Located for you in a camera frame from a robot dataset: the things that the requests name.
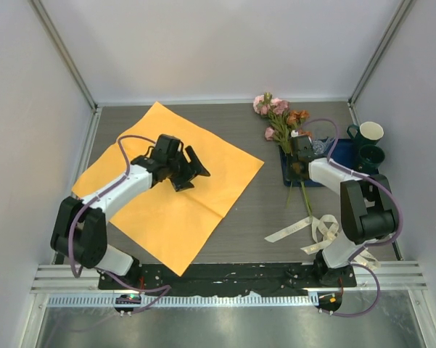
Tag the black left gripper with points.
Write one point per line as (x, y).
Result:
(183, 182)

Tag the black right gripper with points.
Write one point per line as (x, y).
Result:
(294, 176)

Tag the orange fake flower stem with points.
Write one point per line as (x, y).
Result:
(299, 119)

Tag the pink fake flower stem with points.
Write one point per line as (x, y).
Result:
(278, 114)

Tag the orange wrapping paper sheet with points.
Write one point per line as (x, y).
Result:
(173, 226)

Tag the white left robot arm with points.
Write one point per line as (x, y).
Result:
(80, 230)

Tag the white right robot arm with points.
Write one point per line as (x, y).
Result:
(369, 211)

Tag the clear plastic cup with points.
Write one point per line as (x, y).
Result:
(322, 138)

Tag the dark green mug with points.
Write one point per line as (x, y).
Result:
(368, 159)

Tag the green mug white interior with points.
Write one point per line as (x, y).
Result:
(367, 133)

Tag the cream printed ribbon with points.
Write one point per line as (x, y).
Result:
(323, 232)

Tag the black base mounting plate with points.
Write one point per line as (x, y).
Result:
(273, 279)

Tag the aluminium front rail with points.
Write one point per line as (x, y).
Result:
(94, 289)

